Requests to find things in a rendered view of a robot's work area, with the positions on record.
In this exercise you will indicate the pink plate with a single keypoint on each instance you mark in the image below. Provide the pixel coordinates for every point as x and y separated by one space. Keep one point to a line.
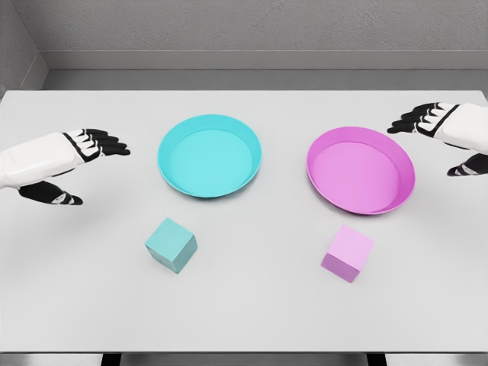
360 171

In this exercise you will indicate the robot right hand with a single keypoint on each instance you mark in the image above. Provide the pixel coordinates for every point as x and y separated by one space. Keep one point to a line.
465 126

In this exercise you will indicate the pink block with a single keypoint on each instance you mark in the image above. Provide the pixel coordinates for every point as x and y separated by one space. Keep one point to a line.
347 253

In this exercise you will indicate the cyan plate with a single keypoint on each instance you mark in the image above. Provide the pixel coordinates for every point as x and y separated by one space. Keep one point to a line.
209 156

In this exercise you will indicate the cyan block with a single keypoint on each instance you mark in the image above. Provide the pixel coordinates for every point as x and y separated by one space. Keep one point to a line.
171 244

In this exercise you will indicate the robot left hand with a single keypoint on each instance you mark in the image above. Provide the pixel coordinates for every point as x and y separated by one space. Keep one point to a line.
42 158

